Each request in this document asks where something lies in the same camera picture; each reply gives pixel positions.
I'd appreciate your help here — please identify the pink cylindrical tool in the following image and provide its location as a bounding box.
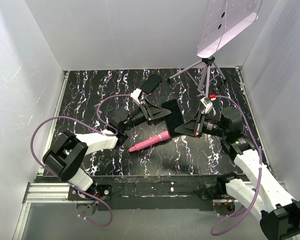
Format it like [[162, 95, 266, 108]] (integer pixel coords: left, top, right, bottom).
[[128, 130, 171, 153]]

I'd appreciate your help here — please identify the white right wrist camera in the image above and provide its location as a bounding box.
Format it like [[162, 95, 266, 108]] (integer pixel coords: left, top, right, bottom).
[[200, 94, 216, 114]]

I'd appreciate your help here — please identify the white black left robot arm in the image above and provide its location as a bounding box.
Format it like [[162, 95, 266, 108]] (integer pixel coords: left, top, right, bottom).
[[42, 99, 172, 200]]

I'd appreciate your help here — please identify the lilac tripod stand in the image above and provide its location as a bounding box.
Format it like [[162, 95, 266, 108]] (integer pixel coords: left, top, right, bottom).
[[166, 56, 226, 98]]

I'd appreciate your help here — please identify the lilac perforated board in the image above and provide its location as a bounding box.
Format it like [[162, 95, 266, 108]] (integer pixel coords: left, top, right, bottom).
[[197, 0, 262, 58]]

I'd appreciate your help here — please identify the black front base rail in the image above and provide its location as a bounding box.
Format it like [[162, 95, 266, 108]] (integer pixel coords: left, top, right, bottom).
[[67, 174, 241, 213]]

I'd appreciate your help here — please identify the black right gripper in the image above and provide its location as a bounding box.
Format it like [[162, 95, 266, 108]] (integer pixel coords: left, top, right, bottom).
[[174, 109, 228, 138]]

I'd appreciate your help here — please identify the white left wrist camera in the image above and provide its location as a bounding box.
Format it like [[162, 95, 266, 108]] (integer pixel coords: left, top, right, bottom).
[[130, 88, 142, 107]]

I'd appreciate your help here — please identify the black phone case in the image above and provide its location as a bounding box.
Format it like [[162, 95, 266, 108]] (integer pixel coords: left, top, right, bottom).
[[161, 99, 185, 138]]

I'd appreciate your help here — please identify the aluminium frame rail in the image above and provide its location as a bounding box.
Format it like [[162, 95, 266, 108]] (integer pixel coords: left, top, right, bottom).
[[22, 182, 73, 204]]

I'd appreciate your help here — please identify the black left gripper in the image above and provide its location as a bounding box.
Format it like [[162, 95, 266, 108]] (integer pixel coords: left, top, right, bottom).
[[122, 98, 172, 133]]

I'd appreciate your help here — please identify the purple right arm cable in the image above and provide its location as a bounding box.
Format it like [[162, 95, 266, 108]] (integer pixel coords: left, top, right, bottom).
[[210, 94, 264, 237]]

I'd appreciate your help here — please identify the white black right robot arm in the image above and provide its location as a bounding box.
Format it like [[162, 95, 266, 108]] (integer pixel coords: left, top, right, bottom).
[[175, 107, 300, 240]]

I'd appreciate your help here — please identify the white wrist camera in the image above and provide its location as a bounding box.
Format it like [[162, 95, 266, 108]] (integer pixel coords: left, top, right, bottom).
[[200, 94, 216, 114], [130, 88, 142, 107]]

